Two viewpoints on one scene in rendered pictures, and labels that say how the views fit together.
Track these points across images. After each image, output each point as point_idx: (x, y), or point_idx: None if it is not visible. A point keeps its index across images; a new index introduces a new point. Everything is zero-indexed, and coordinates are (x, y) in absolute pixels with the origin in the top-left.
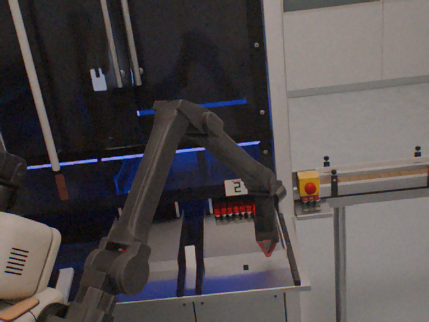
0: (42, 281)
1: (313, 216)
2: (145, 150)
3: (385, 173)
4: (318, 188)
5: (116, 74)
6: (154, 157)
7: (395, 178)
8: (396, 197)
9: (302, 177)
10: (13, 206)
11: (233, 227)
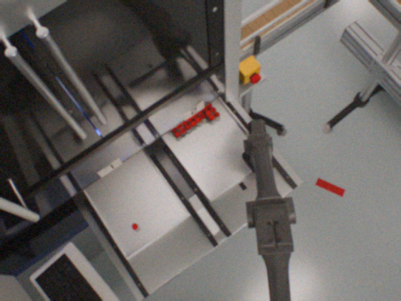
0: None
1: (251, 88)
2: (271, 290)
3: (289, 6)
4: (259, 72)
5: (79, 132)
6: (287, 295)
7: (302, 14)
8: (301, 25)
9: (247, 74)
10: None
11: (196, 137)
